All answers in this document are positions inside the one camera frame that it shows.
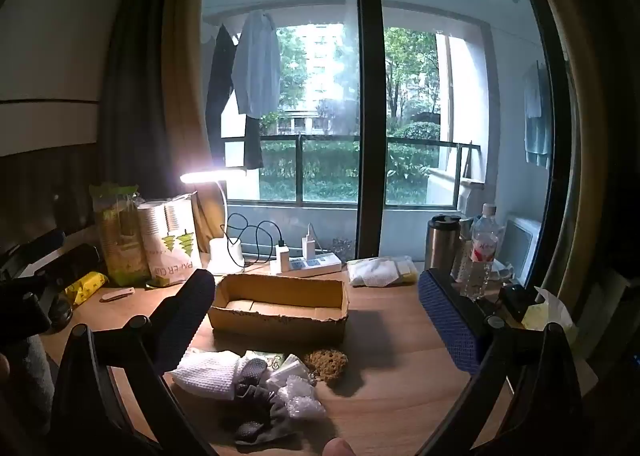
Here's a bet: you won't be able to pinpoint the hanging pale garment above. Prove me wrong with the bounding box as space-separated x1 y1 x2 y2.
522 60 551 169

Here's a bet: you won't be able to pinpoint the brown sponge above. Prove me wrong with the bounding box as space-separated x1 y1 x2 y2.
303 348 348 383

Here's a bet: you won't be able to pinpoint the packet of white cloths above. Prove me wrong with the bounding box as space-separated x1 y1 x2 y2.
346 256 418 287

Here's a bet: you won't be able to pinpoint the white desk lamp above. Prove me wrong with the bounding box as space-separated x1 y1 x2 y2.
180 168 247 277

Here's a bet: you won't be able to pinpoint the person's right hand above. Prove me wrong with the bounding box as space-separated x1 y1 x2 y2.
321 437 357 456

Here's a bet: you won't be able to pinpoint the hanging dark pants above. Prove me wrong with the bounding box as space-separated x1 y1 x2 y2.
205 24 264 170

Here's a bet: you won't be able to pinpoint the black window frame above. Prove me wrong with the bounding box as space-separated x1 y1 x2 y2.
350 0 388 259

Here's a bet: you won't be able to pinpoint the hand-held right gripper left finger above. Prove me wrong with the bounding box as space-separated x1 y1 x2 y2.
50 268 217 456

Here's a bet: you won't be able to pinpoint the white paper cup pack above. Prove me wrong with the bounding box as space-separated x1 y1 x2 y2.
136 192 203 287

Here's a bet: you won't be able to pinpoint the hanging light blue shirt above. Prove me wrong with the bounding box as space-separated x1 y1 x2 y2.
231 10 282 119

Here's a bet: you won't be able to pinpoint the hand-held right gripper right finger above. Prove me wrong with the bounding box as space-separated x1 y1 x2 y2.
415 268 586 456

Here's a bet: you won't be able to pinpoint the white power strip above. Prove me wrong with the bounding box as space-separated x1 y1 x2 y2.
270 256 343 278

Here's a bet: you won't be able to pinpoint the clear water bottle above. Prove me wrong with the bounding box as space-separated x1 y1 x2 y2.
459 203 506 299

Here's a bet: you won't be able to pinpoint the bubble wrap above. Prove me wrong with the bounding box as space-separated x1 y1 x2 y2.
275 376 327 421

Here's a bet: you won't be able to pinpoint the cardboard box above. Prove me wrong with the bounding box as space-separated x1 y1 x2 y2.
207 273 350 344

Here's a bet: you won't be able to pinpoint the black balcony railing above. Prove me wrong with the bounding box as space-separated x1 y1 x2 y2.
222 133 483 207

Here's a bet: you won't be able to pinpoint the black cable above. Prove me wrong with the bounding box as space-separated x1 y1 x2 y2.
222 213 286 269

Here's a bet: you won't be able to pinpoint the yellow packet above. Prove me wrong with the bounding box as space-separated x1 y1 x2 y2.
65 272 109 307

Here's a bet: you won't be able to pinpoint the grey dotted sock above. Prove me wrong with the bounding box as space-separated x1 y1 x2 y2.
232 357 301 446

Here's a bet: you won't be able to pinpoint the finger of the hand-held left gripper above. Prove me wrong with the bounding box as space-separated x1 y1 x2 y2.
0 230 67 273
47 243 103 287

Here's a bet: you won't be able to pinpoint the small black box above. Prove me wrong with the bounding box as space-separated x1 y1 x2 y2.
500 284 538 321

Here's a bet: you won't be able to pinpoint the steel tumbler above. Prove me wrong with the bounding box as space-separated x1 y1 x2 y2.
425 215 463 277

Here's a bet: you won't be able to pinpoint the white waffle towel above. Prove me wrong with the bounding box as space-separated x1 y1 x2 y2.
167 350 251 402

